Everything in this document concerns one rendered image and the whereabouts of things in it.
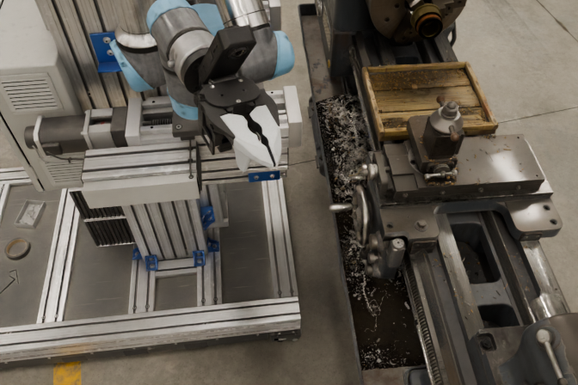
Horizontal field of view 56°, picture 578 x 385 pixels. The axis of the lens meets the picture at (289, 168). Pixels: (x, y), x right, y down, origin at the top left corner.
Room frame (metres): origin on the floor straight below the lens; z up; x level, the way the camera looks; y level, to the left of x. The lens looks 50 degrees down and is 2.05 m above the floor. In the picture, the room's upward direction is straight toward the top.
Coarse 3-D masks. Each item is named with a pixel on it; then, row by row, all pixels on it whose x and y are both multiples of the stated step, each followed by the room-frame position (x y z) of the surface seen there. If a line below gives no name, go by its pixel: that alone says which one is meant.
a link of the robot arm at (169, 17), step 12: (168, 0) 0.71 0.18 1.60; (180, 0) 0.71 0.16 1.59; (156, 12) 0.69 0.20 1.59; (168, 12) 0.68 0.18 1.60; (180, 12) 0.67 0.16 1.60; (192, 12) 0.69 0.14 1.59; (156, 24) 0.67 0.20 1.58; (168, 24) 0.65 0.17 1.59; (180, 24) 0.65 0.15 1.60; (192, 24) 0.65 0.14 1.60; (204, 24) 0.67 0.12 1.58; (156, 36) 0.66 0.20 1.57; (168, 36) 0.63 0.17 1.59; (180, 36) 0.63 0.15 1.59; (168, 48) 0.62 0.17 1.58; (168, 60) 0.62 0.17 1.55
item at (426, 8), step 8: (424, 8) 1.41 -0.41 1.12; (432, 8) 1.40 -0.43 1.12; (416, 16) 1.39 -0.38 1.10; (424, 16) 1.37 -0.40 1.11; (432, 16) 1.36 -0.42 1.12; (440, 16) 1.39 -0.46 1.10; (416, 24) 1.38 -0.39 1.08; (424, 24) 1.35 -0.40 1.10; (432, 24) 1.41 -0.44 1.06; (440, 24) 1.36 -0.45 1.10; (424, 32) 1.38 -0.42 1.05; (432, 32) 1.38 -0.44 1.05; (440, 32) 1.36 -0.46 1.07
